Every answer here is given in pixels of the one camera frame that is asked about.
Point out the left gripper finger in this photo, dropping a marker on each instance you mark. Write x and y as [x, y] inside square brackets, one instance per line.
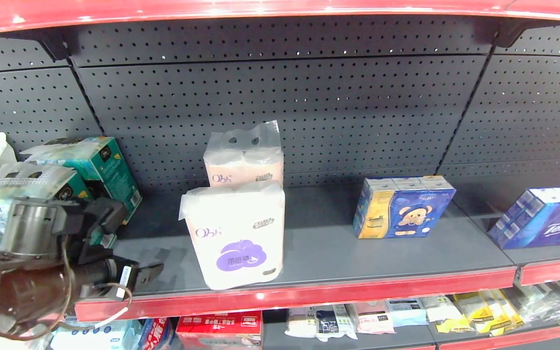
[148, 274]

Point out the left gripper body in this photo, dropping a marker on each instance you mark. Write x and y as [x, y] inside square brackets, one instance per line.
[42, 291]

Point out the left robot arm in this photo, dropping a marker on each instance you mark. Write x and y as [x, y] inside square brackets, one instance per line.
[32, 228]

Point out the black shop shelf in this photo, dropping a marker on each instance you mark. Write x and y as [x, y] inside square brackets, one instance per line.
[367, 107]

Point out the red blue pack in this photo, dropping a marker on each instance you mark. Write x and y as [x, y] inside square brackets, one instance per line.
[156, 333]

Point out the white blue glove box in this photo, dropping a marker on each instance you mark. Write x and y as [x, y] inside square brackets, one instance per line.
[95, 335]

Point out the red white pack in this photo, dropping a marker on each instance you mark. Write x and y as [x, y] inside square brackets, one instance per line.
[219, 328]

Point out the white purple tissue pack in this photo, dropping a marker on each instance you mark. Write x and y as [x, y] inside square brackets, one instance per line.
[236, 233]

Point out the green tissue pack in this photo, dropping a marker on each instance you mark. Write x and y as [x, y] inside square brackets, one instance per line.
[107, 167]
[22, 182]

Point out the white pink tissue pack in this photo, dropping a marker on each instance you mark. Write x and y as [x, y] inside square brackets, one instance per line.
[243, 163]

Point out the white black pack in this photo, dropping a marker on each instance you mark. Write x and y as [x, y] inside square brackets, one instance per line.
[321, 321]

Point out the light blue pack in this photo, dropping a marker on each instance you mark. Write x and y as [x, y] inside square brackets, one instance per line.
[406, 311]

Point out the blue yellow tissue pack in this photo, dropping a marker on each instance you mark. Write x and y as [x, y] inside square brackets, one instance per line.
[406, 209]

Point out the white yellow pack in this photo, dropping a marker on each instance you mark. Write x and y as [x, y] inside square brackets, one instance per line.
[440, 308]

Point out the yellow clear pack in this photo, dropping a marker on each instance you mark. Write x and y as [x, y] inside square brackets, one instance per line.
[491, 308]

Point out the clear plastic pack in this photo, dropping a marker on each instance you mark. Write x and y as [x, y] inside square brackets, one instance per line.
[547, 299]

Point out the blue white tissue pack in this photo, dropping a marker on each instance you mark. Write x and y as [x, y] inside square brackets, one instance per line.
[547, 218]

